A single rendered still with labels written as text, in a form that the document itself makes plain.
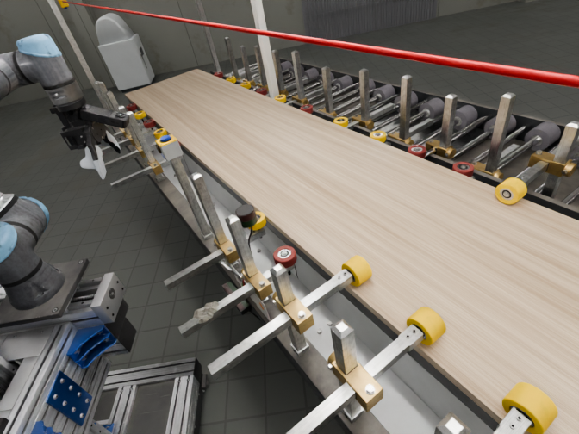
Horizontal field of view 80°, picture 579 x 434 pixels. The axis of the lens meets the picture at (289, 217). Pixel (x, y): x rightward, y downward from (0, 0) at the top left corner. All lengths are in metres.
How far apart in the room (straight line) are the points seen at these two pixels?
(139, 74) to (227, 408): 6.17
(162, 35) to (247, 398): 6.84
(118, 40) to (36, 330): 6.21
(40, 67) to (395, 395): 1.30
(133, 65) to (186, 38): 1.20
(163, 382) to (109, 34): 6.13
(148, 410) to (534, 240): 1.69
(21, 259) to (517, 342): 1.32
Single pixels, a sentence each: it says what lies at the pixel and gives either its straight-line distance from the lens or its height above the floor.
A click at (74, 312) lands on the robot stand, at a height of 0.98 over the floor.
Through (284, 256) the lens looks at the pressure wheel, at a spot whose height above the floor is 0.90.
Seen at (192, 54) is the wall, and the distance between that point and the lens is 7.74.
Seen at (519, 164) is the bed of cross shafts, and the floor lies 0.71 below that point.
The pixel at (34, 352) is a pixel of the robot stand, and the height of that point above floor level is 0.95.
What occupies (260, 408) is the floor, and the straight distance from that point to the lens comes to 1.94.
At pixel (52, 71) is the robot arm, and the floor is 1.60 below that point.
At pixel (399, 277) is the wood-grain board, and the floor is 0.90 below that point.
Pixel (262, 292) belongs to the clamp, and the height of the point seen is 0.86.
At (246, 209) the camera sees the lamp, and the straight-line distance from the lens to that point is 1.07.
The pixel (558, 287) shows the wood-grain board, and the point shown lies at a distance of 1.20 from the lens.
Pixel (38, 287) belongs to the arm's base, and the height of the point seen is 1.09.
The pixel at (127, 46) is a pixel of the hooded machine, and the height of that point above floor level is 0.71.
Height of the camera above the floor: 1.76
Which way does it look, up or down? 39 degrees down
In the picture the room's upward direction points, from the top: 12 degrees counter-clockwise
